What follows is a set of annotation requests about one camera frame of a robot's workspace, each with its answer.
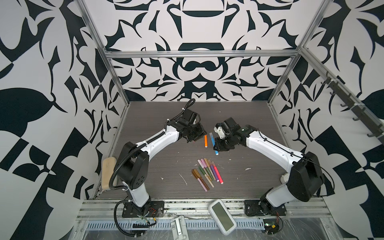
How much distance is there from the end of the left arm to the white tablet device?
332 mm

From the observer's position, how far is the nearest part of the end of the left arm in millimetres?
639

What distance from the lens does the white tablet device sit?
67 cm
